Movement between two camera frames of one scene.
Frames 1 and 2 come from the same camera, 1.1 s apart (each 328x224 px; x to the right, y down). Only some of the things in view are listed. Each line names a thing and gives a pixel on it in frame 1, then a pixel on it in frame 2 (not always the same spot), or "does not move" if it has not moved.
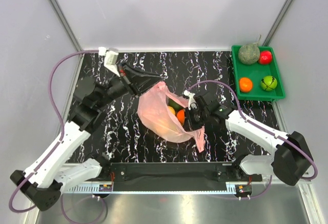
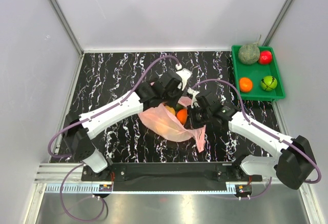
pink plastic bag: (153, 113) does not move
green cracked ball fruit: (268, 83) does not move
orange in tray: (245, 84) does not move
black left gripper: (140, 81) -> (179, 92)
